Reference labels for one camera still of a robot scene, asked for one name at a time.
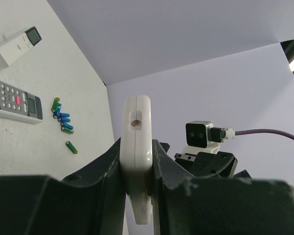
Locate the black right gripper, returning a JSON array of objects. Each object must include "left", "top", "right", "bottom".
[{"left": 164, "top": 143, "right": 251, "bottom": 180}]

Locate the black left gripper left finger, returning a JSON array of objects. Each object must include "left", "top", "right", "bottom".
[{"left": 0, "top": 141, "right": 125, "bottom": 235}]

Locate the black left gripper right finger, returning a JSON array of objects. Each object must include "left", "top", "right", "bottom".
[{"left": 152, "top": 140, "right": 294, "bottom": 235}]

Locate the green AA battery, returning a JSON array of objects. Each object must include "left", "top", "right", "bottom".
[{"left": 65, "top": 141, "right": 78, "bottom": 154}]

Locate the white grey AC remote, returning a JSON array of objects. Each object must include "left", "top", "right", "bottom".
[{"left": 0, "top": 81, "right": 43, "bottom": 124}]

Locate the slim white remote control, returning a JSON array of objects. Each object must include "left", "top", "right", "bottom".
[{"left": 0, "top": 26, "right": 42, "bottom": 70}]

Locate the green battery in pile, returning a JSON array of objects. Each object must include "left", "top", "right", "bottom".
[{"left": 51, "top": 97, "right": 60, "bottom": 113}]

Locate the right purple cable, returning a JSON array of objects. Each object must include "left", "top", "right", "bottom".
[{"left": 235, "top": 129, "right": 294, "bottom": 147}]

